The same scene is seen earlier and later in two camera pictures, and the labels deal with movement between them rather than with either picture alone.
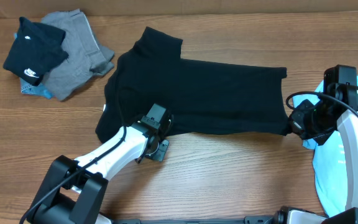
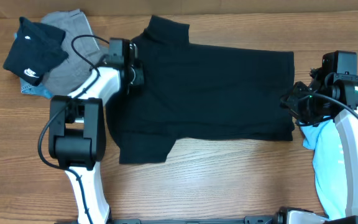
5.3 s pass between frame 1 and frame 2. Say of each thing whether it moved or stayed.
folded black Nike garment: stayed
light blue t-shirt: stayed
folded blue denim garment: stayed
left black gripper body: moved
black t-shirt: moved
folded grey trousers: stayed
